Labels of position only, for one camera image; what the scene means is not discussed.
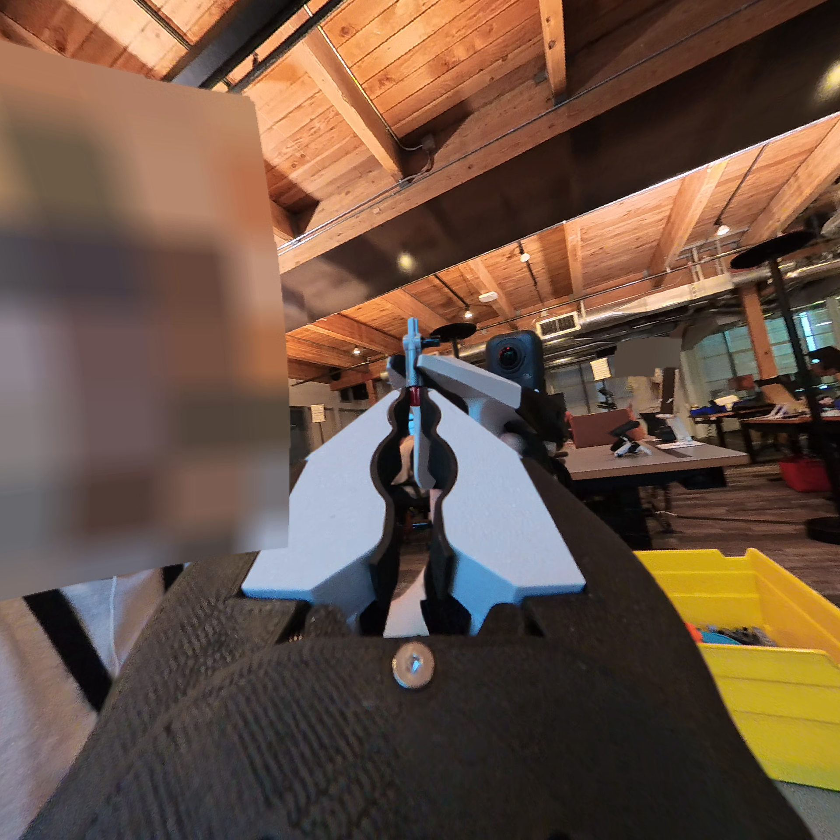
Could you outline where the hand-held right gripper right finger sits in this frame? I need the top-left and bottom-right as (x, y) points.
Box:
(420, 392), (587, 636)

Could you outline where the black harness strap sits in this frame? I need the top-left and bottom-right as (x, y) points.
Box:
(23, 587), (118, 713)

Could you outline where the black white device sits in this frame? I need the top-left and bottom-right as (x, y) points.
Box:
(609, 420), (652, 457)

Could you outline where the brown box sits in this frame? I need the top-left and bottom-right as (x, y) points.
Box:
(567, 408), (634, 448)

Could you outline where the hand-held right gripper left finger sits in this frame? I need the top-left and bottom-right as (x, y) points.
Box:
(241, 390), (411, 636)

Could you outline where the red plastic bin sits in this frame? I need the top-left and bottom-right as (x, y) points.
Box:
(779, 456), (834, 493)

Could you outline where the silver air duct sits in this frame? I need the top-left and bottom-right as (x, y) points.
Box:
(577, 266), (746, 329)

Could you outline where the grey connector red-tipped axle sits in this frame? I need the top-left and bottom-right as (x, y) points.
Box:
(402, 317), (442, 404)

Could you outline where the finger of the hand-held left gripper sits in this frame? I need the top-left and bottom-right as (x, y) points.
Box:
(386, 353), (524, 435)
(412, 403), (439, 492)

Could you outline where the pile of toy bricks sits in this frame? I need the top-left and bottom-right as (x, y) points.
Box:
(682, 620), (788, 651)

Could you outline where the yellow plastic bin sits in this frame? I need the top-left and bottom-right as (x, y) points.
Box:
(633, 548), (840, 791)

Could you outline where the operator in white shirt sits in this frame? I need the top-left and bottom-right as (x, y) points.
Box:
(0, 564), (191, 840)

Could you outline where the office desk with dark legs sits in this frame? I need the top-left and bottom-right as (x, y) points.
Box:
(561, 438), (750, 549)

